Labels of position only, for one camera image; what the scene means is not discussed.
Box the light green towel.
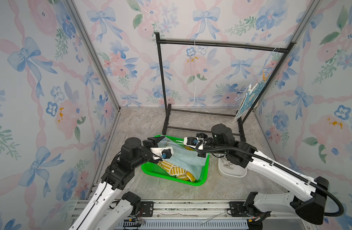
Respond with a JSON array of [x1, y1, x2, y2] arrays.
[[158, 143, 206, 183]]

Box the yellow striped towel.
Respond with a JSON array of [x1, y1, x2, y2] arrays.
[[157, 160, 196, 183]]

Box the white wire hanger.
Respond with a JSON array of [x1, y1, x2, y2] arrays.
[[193, 40, 197, 106]]

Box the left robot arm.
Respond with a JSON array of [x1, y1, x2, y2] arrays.
[[70, 137, 174, 230]]

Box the green plastic basket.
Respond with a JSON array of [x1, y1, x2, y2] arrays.
[[141, 136, 210, 186]]

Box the black clothes rack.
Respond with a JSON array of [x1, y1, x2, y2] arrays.
[[153, 31, 297, 141]]

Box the white plastic bin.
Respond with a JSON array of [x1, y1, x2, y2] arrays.
[[218, 157, 247, 178]]

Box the teal patterned towel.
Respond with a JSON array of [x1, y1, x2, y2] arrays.
[[234, 76, 269, 121]]

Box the orange clothespin upper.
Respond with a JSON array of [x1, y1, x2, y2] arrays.
[[262, 71, 270, 83]]

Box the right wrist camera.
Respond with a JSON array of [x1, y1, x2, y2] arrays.
[[183, 137, 204, 147]]

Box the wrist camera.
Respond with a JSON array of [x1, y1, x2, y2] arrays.
[[150, 147, 174, 161], [183, 137, 204, 147]]

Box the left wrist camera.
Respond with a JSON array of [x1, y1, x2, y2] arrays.
[[150, 147, 174, 161]]

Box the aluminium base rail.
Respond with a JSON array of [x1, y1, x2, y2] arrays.
[[115, 200, 318, 230]]

